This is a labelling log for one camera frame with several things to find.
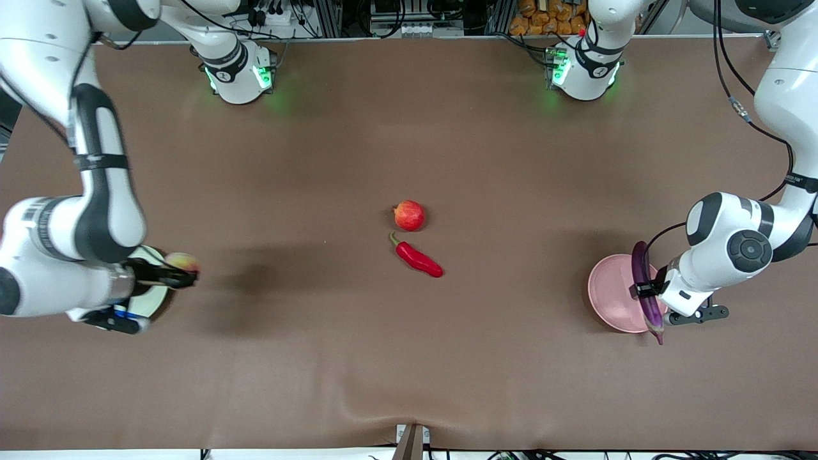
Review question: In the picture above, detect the bag of orange bread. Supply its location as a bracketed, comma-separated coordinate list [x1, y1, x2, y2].
[509, 0, 589, 37]

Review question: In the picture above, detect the brown table mat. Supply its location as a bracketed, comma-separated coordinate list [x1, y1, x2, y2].
[0, 35, 818, 452]

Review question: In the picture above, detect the yellow pink peach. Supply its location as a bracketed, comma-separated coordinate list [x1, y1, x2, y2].
[165, 252, 201, 274]

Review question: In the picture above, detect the light green plate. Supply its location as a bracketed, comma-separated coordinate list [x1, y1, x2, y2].
[125, 245, 172, 320]

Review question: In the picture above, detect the grey electronics unit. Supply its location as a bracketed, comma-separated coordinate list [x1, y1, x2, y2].
[369, 0, 465, 38]

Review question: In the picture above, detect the white power strip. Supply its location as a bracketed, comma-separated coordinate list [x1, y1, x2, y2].
[246, 5, 301, 27]

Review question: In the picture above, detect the grey metal post bracket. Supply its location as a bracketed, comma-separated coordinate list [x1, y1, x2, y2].
[392, 423, 431, 460]

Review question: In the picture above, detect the red apple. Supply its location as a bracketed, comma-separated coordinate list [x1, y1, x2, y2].
[392, 199, 426, 233]

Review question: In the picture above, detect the red chili pepper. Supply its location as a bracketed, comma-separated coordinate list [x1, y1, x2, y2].
[389, 231, 444, 279]

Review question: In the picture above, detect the grey rounded seat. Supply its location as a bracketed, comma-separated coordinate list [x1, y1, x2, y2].
[687, 0, 720, 26]

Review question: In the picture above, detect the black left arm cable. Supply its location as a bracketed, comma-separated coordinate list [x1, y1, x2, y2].
[647, 0, 818, 256]

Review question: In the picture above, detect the purple eggplant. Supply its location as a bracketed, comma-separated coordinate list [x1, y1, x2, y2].
[631, 240, 667, 346]

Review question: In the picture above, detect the pink plate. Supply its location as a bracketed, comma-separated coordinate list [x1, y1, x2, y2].
[587, 254, 669, 334]

